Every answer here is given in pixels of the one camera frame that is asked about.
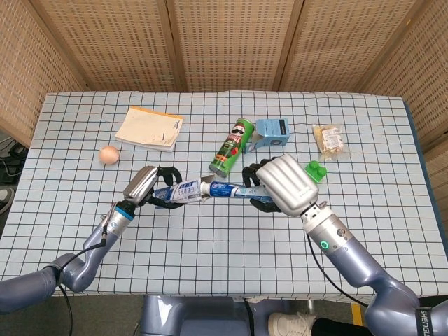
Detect green toy building block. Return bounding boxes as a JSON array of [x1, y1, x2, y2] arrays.
[[303, 160, 328, 184]]

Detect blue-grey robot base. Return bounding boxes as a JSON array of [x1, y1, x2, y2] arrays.
[[139, 295, 291, 336]]

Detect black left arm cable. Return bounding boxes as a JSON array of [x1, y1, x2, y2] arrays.
[[55, 223, 110, 336]]

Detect clear-wrapped snack packet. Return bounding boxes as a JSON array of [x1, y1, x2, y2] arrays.
[[311, 123, 353, 162]]

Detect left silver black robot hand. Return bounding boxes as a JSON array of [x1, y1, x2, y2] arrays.
[[122, 166, 183, 210]]

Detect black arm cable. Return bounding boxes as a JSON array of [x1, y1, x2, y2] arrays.
[[55, 223, 110, 336], [306, 231, 369, 309]]

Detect black cables on floor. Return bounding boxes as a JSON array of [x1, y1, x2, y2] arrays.
[[0, 136, 29, 185]]

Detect cream notebook with orange spine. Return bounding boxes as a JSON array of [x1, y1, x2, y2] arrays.
[[114, 106, 186, 153]]

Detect blue white toothpaste tube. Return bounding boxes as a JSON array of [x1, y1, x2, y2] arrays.
[[209, 180, 277, 204]]

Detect blue checked tablecloth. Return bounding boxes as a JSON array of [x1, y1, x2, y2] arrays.
[[0, 90, 442, 305]]

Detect green Pringles can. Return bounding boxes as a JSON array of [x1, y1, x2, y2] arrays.
[[209, 118, 255, 179]]

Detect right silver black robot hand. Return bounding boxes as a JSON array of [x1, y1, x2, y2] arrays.
[[242, 153, 320, 216]]

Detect black trouser leg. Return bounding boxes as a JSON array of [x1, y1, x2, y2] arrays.
[[311, 316, 370, 336]]

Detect woven rattan screen panel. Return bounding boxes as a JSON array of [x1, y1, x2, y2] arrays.
[[0, 0, 87, 148], [360, 0, 448, 150], [157, 0, 305, 94], [29, 0, 186, 93], [272, 0, 431, 94]]

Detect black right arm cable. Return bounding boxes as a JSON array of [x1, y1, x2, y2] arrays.
[[306, 231, 369, 309]]

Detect white sneaker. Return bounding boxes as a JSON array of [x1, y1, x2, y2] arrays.
[[267, 311, 318, 336]]

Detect black cable under table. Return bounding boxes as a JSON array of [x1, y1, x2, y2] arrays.
[[242, 297, 253, 336]]

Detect blue small carton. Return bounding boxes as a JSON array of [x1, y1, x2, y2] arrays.
[[241, 118, 291, 155]]

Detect blue white toothpaste carton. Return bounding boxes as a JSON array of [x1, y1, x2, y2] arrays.
[[153, 176, 211, 206]]

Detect brown egg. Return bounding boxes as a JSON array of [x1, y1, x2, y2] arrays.
[[99, 145, 120, 165]]

